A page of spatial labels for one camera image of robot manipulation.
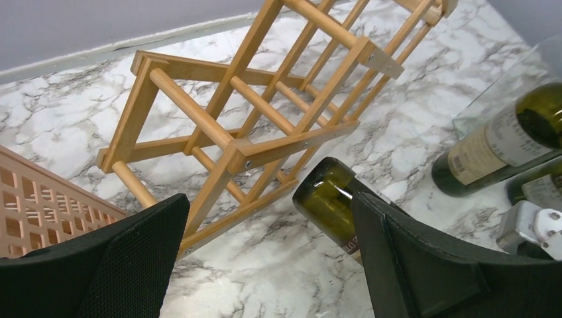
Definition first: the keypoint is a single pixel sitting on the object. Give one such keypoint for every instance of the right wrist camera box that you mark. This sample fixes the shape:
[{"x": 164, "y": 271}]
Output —
[{"x": 526, "y": 229}]

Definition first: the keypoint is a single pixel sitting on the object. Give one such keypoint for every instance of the peach plastic file organizer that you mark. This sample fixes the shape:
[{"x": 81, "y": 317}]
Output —
[{"x": 39, "y": 208}]

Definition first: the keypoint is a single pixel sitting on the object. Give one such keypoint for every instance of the tall clear glass bottle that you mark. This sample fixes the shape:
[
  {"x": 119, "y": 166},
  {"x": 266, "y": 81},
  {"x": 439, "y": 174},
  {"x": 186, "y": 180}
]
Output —
[{"x": 541, "y": 65}]

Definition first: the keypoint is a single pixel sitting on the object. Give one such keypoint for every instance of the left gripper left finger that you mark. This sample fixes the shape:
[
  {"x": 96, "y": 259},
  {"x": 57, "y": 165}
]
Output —
[{"x": 120, "y": 270}]

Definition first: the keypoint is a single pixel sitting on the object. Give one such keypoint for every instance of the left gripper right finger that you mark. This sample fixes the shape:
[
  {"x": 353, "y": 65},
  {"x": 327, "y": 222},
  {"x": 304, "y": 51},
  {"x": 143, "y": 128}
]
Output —
[{"x": 414, "y": 270}]

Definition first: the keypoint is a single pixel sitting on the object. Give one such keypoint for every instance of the green wine bottle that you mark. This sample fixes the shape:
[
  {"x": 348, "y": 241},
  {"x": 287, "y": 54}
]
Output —
[
  {"x": 324, "y": 198},
  {"x": 523, "y": 135},
  {"x": 540, "y": 185}
]

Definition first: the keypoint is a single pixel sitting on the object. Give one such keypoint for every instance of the wooden lattice wine rack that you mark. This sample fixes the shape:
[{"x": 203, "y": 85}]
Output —
[{"x": 254, "y": 130}]

